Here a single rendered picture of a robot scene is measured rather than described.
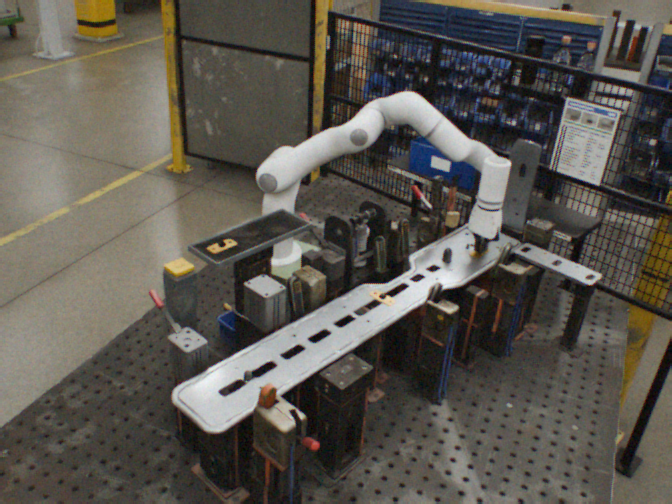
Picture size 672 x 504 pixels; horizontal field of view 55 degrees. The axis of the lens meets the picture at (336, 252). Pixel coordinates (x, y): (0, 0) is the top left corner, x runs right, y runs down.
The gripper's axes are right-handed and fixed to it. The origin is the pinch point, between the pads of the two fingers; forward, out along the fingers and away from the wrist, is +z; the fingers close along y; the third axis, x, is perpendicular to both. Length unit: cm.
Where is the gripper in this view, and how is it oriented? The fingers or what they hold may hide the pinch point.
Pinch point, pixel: (480, 245)
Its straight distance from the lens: 226.0
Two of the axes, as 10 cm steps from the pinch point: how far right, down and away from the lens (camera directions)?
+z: -0.6, 8.6, 5.0
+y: 7.3, 3.8, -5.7
